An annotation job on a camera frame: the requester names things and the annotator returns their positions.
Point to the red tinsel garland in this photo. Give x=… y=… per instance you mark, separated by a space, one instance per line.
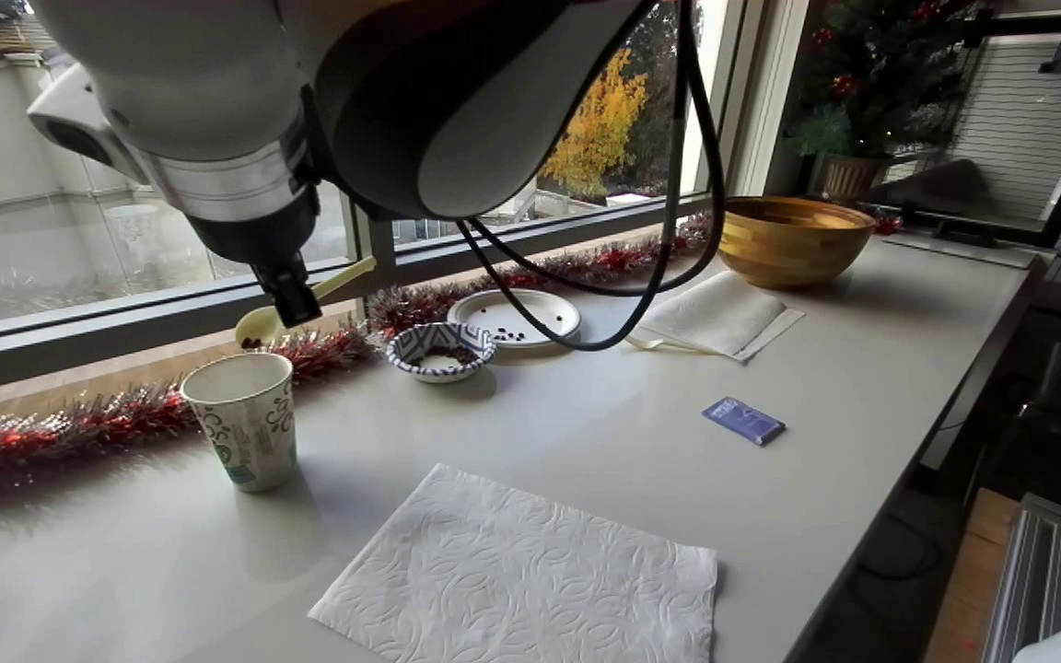
x=88 y=426

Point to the folded white napkin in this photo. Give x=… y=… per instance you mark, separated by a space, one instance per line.
x=716 y=315

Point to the wooden board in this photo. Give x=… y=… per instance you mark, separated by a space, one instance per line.
x=967 y=590

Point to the embossed white paper napkin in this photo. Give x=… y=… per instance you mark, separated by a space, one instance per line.
x=517 y=590

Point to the grey louvered panel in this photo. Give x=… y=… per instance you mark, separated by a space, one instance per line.
x=1012 y=123

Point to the patterned paper cup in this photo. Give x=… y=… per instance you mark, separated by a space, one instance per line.
x=249 y=427

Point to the aluminium profile frame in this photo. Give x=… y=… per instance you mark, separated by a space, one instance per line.
x=1032 y=577

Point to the wooden bowl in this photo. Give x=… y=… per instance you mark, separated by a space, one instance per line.
x=788 y=250

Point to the potted Christmas tree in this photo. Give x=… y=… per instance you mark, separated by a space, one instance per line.
x=863 y=76

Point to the blue foil packet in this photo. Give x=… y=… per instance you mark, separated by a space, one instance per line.
x=744 y=420

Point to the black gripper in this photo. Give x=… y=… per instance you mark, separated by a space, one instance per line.
x=259 y=239

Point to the white round plate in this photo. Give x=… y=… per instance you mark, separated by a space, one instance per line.
x=544 y=312

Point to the blue striped small bowl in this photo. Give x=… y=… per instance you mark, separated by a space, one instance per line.
x=438 y=371

